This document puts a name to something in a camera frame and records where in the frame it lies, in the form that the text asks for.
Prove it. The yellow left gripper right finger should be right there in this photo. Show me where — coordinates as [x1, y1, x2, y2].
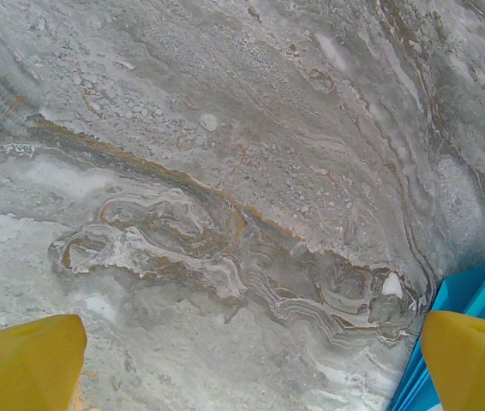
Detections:
[421, 309, 485, 411]

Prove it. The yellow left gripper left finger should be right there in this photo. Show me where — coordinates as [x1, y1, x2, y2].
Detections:
[0, 313, 89, 411]

